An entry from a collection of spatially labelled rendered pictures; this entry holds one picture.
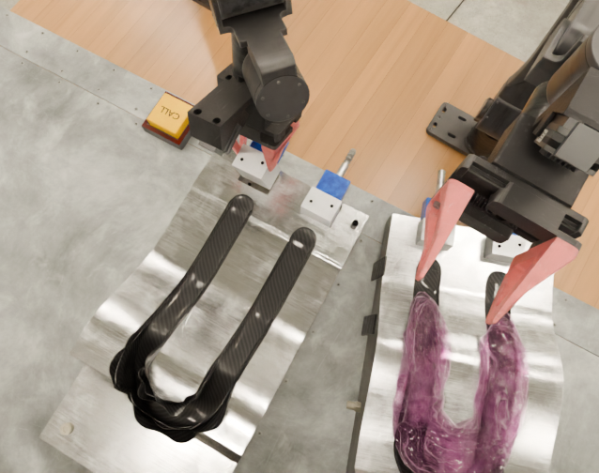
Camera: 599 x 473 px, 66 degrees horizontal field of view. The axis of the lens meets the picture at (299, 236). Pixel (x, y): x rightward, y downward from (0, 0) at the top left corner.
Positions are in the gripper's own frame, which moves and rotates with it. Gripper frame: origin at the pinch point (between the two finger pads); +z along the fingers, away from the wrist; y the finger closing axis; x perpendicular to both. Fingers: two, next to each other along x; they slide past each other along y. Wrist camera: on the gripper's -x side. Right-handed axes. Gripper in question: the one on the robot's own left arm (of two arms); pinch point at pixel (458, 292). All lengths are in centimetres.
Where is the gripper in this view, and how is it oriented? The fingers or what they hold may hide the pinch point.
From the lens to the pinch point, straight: 38.8
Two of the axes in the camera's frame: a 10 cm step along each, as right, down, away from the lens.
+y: 8.4, 5.3, -1.3
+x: 0.0, 2.4, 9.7
